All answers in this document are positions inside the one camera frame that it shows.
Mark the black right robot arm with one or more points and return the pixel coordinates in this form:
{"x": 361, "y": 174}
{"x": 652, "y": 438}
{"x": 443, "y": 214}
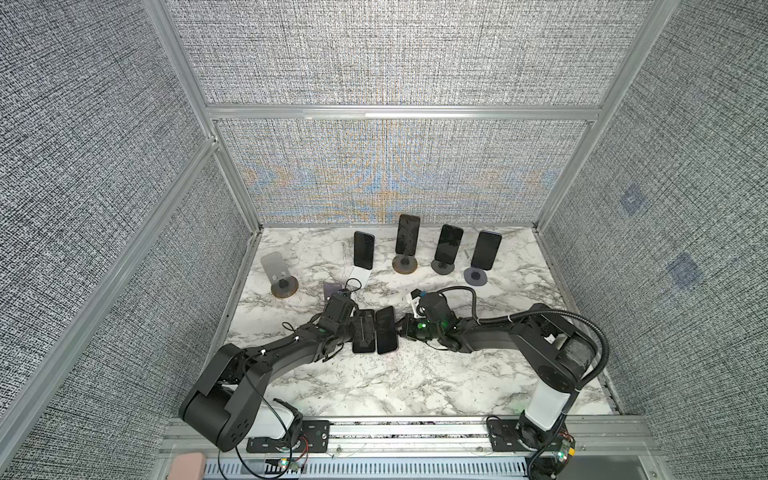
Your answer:
{"x": 564, "y": 349}

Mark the black smartphone on purple stand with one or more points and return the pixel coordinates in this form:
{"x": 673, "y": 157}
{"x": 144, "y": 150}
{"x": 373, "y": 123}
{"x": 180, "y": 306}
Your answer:
{"x": 486, "y": 250}

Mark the aluminium front rail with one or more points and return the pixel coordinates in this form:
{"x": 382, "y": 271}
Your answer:
{"x": 427, "y": 447}

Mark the grey stand with wooden base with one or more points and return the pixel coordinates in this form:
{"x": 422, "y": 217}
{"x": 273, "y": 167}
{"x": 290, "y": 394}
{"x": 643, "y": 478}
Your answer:
{"x": 282, "y": 283}

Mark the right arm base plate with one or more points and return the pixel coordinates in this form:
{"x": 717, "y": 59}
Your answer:
{"x": 505, "y": 435}

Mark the wooden round-base phone stand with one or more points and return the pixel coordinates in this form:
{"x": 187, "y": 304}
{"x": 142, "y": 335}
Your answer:
{"x": 404, "y": 264}

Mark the black smartphone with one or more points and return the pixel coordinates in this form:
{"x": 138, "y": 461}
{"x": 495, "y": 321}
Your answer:
{"x": 449, "y": 241}
{"x": 486, "y": 250}
{"x": 407, "y": 235}

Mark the black smartphone on grey stand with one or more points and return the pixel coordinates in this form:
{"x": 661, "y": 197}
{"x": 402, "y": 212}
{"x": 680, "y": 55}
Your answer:
{"x": 449, "y": 241}

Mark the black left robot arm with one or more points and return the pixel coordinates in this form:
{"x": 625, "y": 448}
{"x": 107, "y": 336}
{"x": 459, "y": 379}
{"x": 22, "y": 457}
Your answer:
{"x": 223, "y": 403}

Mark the purple round-base phone stand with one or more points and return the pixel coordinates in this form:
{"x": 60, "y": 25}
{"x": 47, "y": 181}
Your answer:
{"x": 330, "y": 288}

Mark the white folding phone stand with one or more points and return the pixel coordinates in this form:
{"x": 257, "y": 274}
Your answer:
{"x": 357, "y": 278}

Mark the blue-edged smartphone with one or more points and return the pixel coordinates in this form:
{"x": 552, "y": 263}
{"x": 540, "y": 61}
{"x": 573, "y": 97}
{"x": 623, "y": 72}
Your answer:
{"x": 363, "y": 250}

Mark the lilac round-base phone stand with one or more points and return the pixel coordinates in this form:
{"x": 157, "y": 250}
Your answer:
{"x": 475, "y": 277}

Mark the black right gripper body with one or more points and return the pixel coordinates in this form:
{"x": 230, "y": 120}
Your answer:
{"x": 421, "y": 330}

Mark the pink-edged smartphone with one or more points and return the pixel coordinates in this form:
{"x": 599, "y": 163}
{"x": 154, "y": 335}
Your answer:
{"x": 364, "y": 332}

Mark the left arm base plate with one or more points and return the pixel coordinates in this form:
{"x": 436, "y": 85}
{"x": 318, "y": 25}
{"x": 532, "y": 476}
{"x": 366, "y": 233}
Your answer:
{"x": 300, "y": 436}

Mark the pink object at rail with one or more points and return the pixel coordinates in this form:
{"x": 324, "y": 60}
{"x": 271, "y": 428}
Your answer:
{"x": 188, "y": 466}

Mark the teal-edged smartphone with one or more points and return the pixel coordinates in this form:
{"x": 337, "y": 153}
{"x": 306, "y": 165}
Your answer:
{"x": 386, "y": 333}

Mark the dark grey round-base stand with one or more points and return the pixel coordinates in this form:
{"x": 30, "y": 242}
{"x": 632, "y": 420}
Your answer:
{"x": 442, "y": 268}

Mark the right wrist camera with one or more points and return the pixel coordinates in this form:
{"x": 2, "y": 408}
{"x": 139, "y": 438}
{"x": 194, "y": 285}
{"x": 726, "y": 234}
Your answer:
{"x": 413, "y": 299}

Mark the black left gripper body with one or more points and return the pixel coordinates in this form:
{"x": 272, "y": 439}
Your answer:
{"x": 345, "y": 334}

